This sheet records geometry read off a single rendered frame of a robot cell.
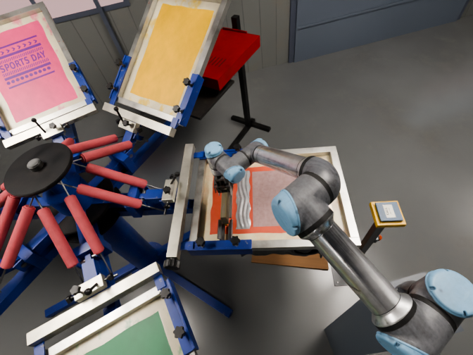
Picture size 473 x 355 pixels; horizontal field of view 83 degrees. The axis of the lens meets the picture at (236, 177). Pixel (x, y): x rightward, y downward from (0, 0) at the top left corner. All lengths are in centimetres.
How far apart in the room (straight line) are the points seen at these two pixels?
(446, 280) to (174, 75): 160
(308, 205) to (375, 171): 217
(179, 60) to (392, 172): 211
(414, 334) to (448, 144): 268
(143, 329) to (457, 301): 109
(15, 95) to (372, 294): 225
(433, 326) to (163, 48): 183
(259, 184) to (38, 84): 162
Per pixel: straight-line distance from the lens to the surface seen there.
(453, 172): 313
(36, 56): 240
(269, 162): 98
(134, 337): 136
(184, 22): 194
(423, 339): 84
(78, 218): 144
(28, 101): 229
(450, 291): 89
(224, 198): 130
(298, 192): 72
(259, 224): 136
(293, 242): 129
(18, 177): 157
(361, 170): 284
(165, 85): 182
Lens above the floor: 219
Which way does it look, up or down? 54 degrees down
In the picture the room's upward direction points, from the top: 12 degrees counter-clockwise
